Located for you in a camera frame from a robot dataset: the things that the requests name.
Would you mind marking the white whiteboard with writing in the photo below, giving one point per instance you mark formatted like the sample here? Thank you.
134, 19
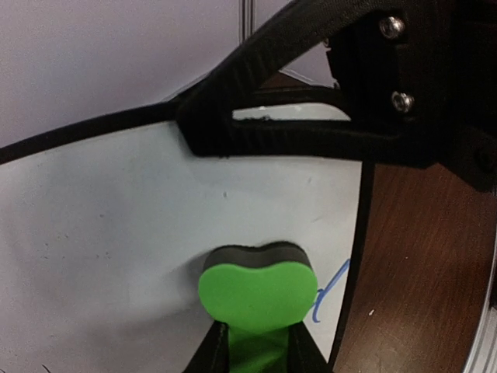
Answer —
105, 226

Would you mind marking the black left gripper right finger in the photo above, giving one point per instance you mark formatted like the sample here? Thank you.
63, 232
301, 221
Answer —
304, 355

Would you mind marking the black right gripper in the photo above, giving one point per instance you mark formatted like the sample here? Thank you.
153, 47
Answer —
420, 81

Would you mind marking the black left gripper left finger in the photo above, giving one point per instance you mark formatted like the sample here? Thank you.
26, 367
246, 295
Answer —
212, 355

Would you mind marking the right aluminium corner post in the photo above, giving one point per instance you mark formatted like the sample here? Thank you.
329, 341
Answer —
246, 23

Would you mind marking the green whiteboard eraser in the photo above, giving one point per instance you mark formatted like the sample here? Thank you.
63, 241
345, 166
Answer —
258, 293

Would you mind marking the aluminium front frame rail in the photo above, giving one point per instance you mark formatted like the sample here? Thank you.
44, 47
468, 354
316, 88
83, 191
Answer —
482, 355

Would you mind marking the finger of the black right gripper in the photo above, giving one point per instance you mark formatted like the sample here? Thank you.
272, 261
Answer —
205, 118

